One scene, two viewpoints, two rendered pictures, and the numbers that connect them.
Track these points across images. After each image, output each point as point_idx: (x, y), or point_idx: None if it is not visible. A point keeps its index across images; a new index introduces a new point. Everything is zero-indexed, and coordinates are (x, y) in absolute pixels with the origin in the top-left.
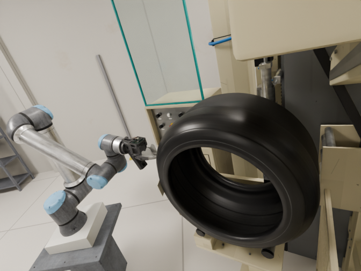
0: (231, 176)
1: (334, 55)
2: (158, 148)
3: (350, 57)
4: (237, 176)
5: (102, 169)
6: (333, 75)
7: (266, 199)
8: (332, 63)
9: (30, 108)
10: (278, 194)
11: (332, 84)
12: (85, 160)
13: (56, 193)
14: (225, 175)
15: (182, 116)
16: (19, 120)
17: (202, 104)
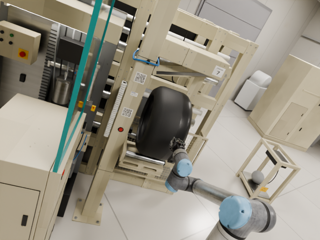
0: (125, 144)
1: (165, 67)
2: (187, 126)
3: (196, 74)
4: (125, 141)
5: (194, 177)
6: (171, 74)
7: (140, 135)
8: (161, 68)
9: (250, 199)
10: (141, 128)
11: (159, 75)
12: (203, 182)
13: None
14: (125, 146)
15: (187, 104)
16: (261, 200)
17: (177, 96)
